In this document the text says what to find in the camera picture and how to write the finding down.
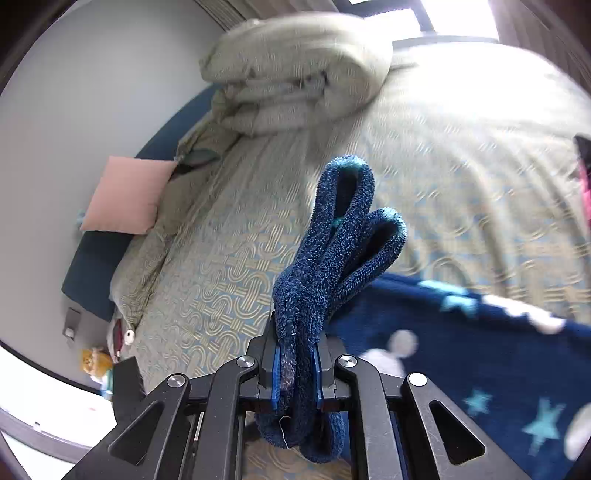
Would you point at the folded pink garment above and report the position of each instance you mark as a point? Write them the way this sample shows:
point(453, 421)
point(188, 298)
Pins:
point(586, 198)

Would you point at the folded black garment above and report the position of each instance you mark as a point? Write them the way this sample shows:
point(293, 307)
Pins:
point(584, 152)

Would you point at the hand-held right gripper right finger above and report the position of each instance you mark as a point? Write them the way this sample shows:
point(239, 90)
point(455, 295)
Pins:
point(317, 374)

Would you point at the dark grey cloth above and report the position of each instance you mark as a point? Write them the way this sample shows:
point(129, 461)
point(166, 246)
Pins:
point(196, 159)

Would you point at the patterned green pillow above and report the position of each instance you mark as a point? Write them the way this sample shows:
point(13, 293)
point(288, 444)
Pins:
point(147, 258)

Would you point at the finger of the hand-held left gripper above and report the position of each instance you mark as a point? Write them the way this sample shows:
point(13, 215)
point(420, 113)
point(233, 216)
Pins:
point(128, 390)

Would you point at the folded beige duvet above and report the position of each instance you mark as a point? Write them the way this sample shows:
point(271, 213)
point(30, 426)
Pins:
point(295, 74)

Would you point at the beige curtain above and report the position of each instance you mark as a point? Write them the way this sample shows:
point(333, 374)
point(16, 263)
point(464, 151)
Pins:
point(226, 9)
point(535, 27)

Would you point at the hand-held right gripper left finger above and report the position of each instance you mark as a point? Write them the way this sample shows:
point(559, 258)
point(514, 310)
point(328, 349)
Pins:
point(275, 374)

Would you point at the blonde doll toy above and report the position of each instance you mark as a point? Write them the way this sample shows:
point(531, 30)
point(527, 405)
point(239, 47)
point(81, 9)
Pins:
point(96, 364)

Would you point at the pink pillow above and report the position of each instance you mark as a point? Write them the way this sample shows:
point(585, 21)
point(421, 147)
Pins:
point(124, 194)

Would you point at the small white device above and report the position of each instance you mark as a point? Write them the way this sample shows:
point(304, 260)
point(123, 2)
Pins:
point(129, 336)

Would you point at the grey wall socket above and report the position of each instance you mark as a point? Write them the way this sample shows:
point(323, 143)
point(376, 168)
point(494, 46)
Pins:
point(72, 321)

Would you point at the white bedside table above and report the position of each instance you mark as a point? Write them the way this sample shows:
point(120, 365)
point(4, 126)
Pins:
point(41, 397)

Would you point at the blue headboard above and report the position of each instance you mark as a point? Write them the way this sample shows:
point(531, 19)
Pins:
point(87, 277)

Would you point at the bed with patterned sheet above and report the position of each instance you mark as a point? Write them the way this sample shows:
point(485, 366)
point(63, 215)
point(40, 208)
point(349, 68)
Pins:
point(461, 161)

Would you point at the dark-framed window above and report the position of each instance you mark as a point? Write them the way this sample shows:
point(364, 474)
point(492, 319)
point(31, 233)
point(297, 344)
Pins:
point(457, 18)

